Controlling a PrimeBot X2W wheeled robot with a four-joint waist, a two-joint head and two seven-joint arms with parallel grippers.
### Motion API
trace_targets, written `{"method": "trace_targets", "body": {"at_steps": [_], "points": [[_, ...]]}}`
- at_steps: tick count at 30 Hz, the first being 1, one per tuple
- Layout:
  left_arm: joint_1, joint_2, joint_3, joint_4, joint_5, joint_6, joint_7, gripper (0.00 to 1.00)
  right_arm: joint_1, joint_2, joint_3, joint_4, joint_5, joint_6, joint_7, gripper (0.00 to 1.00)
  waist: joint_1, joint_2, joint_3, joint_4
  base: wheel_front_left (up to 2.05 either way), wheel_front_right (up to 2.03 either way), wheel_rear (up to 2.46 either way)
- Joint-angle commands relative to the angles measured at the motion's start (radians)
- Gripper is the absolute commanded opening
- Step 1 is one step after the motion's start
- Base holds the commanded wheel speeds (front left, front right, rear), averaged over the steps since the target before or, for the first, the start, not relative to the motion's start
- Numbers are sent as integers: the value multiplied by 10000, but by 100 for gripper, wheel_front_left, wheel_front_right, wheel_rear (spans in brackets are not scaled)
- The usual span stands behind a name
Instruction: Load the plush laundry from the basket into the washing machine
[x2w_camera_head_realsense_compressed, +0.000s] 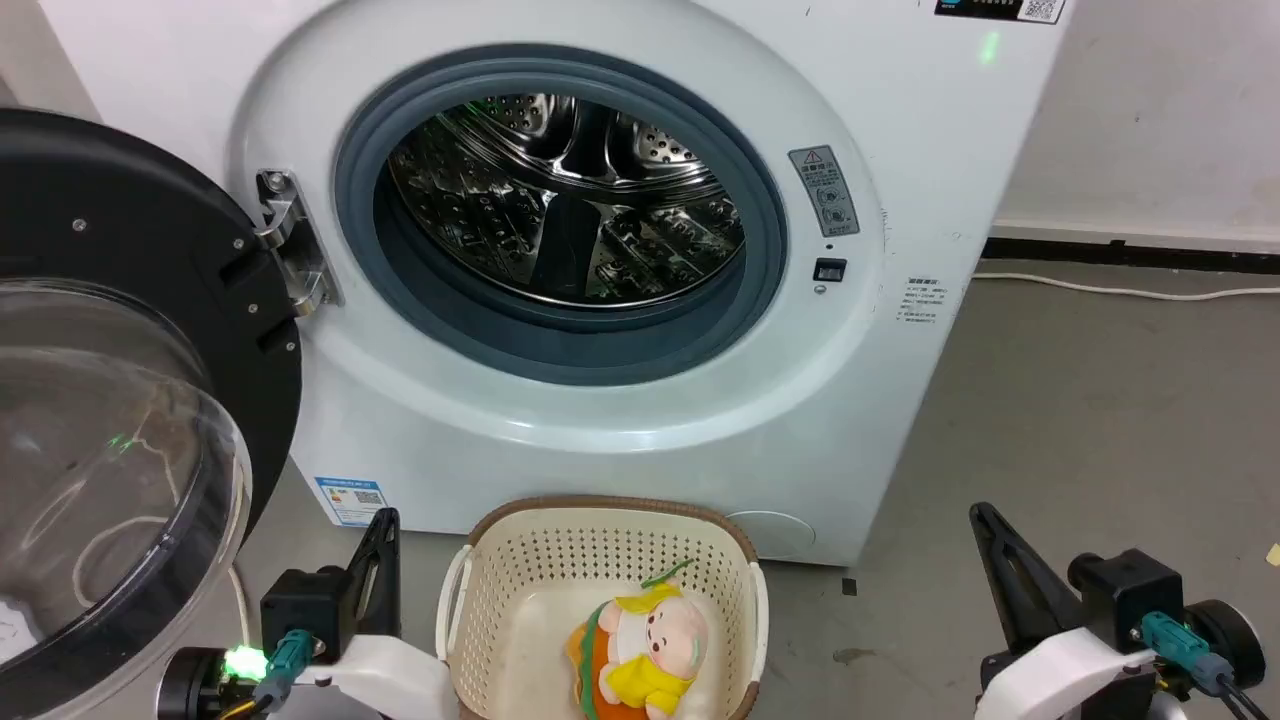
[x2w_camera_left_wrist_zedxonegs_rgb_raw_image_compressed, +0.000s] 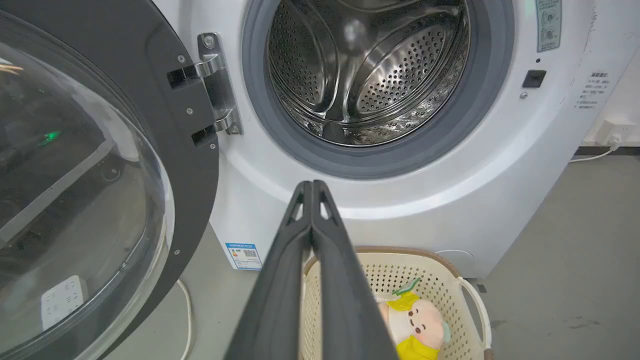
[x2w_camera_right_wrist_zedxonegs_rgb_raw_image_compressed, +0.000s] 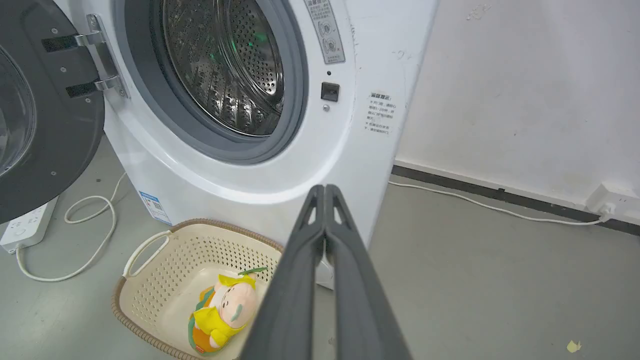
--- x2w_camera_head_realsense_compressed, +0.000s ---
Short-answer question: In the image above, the black QR code sticker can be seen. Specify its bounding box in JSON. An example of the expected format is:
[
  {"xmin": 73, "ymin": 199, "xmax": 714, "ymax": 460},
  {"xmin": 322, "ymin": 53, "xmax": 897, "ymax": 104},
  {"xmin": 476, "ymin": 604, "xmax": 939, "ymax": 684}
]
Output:
[{"xmin": 934, "ymin": 0, "xmax": 1067, "ymax": 26}]

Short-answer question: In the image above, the round white filter cover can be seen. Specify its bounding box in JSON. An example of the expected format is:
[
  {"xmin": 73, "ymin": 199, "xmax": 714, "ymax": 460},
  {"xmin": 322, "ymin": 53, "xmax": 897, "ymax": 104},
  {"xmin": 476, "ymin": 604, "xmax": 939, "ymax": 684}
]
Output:
[{"xmin": 722, "ymin": 511, "xmax": 804, "ymax": 561}]

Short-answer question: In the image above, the black baseboard strip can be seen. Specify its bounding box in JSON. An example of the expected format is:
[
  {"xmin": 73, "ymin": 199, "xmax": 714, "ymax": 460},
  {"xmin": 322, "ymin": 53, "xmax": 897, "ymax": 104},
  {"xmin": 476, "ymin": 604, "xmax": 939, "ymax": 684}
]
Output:
[{"xmin": 981, "ymin": 237, "xmax": 1280, "ymax": 277}]

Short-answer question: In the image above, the grey rubber door gasket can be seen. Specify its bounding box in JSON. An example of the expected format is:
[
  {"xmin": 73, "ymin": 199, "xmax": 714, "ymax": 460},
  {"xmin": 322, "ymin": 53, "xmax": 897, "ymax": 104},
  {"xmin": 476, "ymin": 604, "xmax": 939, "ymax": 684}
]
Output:
[{"xmin": 333, "ymin": 44, "xmax": 789, "ymax": 387}]

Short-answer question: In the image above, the stainless steel washer drum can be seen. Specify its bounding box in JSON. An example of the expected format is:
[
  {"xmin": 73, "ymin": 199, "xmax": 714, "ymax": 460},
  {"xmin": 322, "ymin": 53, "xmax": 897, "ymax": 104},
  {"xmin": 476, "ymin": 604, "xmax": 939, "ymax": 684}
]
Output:
[{"xmin": 386, "ymin": 92, "xmax": 747, "ymax": 308}]

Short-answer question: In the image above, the blue energy label sticker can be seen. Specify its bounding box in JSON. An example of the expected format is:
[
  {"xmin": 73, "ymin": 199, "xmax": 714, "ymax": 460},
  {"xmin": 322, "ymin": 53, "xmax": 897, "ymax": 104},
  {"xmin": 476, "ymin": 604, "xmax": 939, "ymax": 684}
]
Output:
[{"xmin": 314, "ymin": 476, "xmax": 389, "ymax": 528}]

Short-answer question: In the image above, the grey warning sticker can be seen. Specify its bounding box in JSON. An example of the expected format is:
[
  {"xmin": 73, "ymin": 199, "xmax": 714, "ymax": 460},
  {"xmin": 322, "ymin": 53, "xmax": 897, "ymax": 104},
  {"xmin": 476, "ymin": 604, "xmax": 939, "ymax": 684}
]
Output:
[{"xmin": 788, "ymin": 145, "xmax": 861, "ymax": 239}]

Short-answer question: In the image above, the white cable on floor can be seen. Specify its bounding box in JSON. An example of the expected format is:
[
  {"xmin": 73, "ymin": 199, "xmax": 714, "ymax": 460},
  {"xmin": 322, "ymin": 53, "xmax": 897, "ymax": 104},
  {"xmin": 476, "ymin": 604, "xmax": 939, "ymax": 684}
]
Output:
[{"xmin": 972, "ymin": 271, "xmax": 1280, "ymax": 302}]

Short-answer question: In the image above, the teal plug gripper cable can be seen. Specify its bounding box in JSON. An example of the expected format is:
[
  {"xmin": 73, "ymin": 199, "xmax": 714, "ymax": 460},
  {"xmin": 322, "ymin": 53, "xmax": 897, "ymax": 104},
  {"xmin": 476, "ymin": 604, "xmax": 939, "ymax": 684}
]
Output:
[
  {"xmin": 1141, "ymin": 612, "xmax": 1280, "ymax": 720},
  {"xmin": 215, "ymin": 629, "xmax": 318, "ymax": 720}
]

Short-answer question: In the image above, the black round washer door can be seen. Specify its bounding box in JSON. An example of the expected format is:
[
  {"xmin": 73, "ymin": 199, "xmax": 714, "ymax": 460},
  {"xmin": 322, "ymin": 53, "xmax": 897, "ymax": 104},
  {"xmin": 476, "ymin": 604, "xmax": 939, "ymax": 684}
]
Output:
[{"xmin": 0, "ymin": 108, "xmax": 304, "ymax": 720}]

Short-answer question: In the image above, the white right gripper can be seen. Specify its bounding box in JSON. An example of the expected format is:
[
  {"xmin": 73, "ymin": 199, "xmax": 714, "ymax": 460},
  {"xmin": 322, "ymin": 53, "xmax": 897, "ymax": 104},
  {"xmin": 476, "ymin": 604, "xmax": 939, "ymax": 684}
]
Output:
[{"xmin": 968, "ymin": 502, "xmax": 1163, "ymax": 720}]

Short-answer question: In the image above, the small printed text sticker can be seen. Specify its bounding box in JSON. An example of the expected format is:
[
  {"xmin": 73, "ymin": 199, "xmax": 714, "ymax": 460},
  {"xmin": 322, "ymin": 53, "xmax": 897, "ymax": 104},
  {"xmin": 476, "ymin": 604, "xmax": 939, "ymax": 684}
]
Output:
[{"xmin": 896, "ymin": 277, "xmax": 943, "ymax": 327}]

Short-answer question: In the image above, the chrome door hinge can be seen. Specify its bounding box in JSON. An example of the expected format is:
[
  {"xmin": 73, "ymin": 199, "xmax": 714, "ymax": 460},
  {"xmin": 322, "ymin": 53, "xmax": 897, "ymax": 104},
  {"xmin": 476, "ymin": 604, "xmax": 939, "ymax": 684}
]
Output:
[{"xmin": 255, "ymin": 169, "xmax": 344, "ymax": 319}]

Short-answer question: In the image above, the white front-loading washing machine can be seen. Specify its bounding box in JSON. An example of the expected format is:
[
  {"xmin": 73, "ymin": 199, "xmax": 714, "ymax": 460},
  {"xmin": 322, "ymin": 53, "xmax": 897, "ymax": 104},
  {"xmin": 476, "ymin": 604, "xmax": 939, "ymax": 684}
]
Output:
[{"xmin": 36, "ymin": 0, "xmax": 1076, "ymax": 568}]

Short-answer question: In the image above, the teal plug left gripper cable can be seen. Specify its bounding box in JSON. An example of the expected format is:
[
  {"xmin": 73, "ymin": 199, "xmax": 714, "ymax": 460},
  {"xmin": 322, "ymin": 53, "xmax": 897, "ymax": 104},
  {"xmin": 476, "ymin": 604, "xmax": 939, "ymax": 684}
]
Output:
[{"xmin": 215, "ymin": 629, "xmax": 318, "ymax": 720}]

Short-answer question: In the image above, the cream perforated laundry basket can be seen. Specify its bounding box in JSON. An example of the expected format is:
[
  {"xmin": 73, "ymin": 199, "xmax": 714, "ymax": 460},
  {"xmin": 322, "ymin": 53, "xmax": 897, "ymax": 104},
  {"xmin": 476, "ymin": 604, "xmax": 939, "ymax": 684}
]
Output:
[{"xmin": 435, "ymin": 496, "xmax": 770, "ymax": 720}]

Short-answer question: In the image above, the yellow orange plush doll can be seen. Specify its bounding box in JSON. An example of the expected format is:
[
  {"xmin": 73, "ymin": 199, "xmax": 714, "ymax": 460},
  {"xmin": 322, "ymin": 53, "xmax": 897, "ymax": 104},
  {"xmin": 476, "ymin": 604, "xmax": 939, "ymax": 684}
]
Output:
[{"xmin": 565, "ymin": 560, "xmax": 711, "ymax": 720}]

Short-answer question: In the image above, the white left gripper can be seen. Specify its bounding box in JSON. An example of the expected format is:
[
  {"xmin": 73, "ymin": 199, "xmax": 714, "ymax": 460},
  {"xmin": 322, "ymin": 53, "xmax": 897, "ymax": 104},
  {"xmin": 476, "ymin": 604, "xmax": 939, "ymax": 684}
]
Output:
[{"xmin": 296, "ymin": 508, "xmax": 459, "ymax": 720}]

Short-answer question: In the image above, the teal plug right gripper cable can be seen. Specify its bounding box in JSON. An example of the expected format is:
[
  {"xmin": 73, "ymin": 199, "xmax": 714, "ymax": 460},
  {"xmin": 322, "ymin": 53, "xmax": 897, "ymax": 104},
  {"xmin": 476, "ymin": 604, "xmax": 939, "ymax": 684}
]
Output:
[{"xmin": 1141, "ymin": 612, "xmax": 1280, "ymax": 720}]

